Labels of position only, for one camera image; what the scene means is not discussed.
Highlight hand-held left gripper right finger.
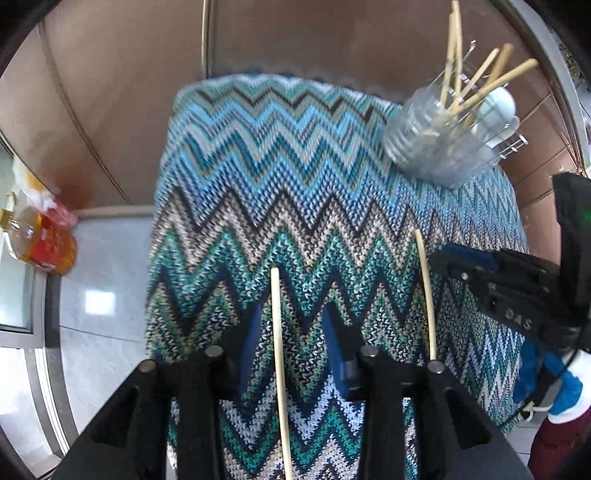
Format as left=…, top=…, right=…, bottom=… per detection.
left=322, top=307, right=532, bottom=480

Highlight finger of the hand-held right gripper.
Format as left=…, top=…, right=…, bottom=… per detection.
left=428, top=250, right=509, bottom=301
left=441, top=244, right=561, bottom=283

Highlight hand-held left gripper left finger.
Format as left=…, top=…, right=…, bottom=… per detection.
left=55, top=305, right=265, bottom=480

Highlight pale bamboo chopstick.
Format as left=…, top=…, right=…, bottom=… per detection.
left=413, top=229, right=438, bottom=363
left=270, top=268, right=294, bottom=480

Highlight clear plastic utensil holder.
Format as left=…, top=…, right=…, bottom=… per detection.
left=384, top=39, right=527, bottom=190

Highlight white ceramic spoon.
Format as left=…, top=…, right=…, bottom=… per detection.
left=485, top=115, right=522, bottom=149
left=478, top=87, right=517, bottom=139

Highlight bunch of bamboo chopsticks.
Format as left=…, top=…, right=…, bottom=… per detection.
left=438, top=0, right=540, bottom=139

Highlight person's right hand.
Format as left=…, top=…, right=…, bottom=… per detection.
left=512, top=342, right=583, bottom=416

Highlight zigzag knitted cloth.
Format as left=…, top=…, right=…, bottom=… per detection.
left=145, top=74, right=529, bottom=480

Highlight sliding glass door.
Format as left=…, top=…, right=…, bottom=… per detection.
left=0, top=138, right=79, bottom=462

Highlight large cooking oil bottle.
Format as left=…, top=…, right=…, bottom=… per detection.
left=0, top=191, right=78, bottom=277

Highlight white plastic bag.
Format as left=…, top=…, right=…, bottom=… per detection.
left=11, top=157, right=62, bottom=208

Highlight copper base cabinets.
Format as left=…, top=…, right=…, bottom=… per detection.
left=0, top=0, right=591, bottom=217

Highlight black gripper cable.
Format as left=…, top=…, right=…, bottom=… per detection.
left=505, top=342, right=580, bottom=423

